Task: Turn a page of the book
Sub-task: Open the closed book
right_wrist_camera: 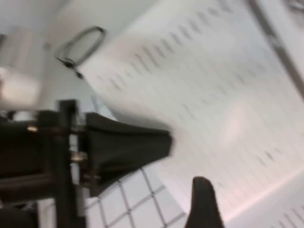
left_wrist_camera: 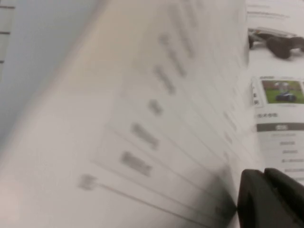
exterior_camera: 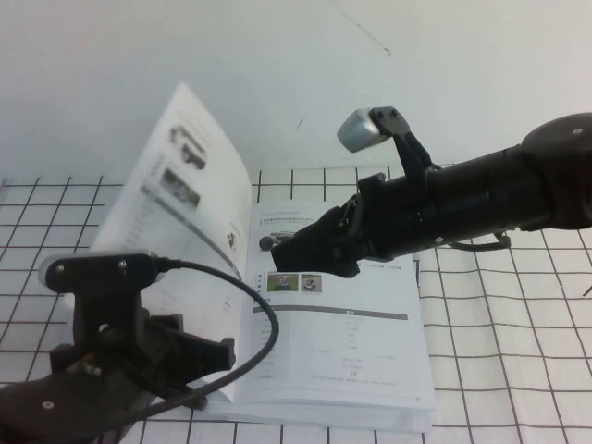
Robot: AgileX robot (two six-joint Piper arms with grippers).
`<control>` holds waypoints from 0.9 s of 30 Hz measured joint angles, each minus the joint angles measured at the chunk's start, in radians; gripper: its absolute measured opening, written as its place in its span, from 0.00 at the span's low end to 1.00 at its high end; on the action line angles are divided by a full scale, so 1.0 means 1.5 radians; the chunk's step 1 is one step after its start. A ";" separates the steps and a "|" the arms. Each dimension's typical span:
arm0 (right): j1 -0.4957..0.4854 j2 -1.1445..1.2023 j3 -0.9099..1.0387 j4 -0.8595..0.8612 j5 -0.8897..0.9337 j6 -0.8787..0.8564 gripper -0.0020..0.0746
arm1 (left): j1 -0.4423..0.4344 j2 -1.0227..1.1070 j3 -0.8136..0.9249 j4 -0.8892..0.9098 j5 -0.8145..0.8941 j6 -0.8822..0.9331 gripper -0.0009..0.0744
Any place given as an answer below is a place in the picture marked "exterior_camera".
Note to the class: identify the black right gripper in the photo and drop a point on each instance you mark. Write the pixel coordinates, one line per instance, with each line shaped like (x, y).
(398, 217)

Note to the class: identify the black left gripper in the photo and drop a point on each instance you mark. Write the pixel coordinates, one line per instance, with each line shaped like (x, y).
(157, 342)

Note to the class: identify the white printed book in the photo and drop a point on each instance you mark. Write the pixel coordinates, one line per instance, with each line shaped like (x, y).
(347, 333)

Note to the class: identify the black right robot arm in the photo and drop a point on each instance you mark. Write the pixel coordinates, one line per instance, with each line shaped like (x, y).
(509, 185)

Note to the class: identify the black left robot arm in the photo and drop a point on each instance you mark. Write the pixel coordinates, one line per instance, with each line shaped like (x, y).
(46, 407)

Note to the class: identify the white black-grid checkered tablecloth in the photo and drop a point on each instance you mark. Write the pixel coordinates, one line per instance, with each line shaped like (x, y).
(509, 370)

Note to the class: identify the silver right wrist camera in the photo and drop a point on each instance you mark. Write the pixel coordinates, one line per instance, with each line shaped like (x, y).
(358, 131)

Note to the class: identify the black right camera bracket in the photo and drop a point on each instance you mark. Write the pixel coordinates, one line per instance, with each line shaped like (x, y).
(411, 152)

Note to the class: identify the black camera bracket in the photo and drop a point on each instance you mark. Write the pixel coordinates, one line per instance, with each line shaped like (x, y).
(411, 152)
(102, 273)

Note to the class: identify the black left camera bracket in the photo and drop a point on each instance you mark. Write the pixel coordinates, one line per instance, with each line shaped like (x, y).
(102, 273)

